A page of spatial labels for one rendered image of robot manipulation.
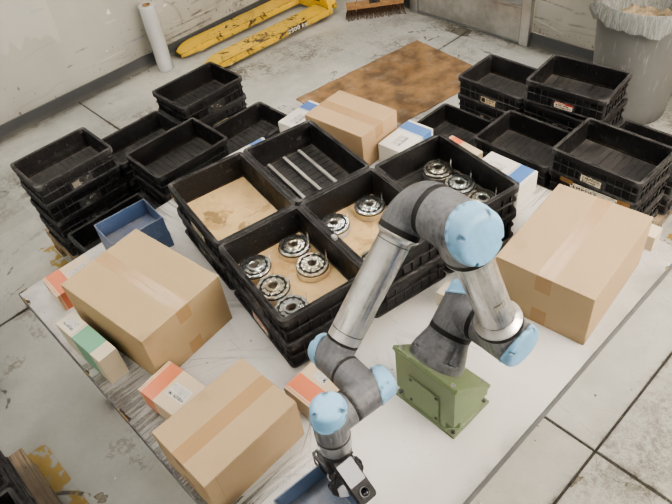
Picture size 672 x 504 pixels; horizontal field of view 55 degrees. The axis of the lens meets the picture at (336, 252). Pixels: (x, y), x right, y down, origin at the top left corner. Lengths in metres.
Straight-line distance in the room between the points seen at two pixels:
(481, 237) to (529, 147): 2.03
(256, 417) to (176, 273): 0.57
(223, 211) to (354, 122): 0.65
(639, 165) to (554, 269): 1.21
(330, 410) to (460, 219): 0.44
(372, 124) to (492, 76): 1.38
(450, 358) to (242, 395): 0.54
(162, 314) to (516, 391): 1.02
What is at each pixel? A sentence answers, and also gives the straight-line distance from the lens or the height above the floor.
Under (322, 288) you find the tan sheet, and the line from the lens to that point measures 1.96.
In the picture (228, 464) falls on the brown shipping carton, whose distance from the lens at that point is 1.64.
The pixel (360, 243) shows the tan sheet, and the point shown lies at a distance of 2.08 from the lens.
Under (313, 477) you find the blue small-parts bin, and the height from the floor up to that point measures 0.81.
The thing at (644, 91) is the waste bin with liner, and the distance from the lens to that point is 4.03.
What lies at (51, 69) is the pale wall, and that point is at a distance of 4.97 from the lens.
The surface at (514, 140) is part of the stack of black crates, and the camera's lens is 3.29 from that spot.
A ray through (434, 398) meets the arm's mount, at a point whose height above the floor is 0.83.
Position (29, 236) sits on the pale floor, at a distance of 3.99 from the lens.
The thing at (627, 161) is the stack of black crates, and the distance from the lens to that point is 3.05.
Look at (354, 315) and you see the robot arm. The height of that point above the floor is 1.21.
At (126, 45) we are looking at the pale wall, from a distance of 5.17.
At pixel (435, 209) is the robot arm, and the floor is 1.44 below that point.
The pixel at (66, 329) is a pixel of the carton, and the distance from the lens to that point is 2.14.
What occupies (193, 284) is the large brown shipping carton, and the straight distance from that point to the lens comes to 1.97.
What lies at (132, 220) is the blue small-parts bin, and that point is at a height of 0.78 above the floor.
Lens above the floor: 2.26
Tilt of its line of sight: 44 degrees down
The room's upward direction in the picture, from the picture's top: 9 degrees counter-clockwise
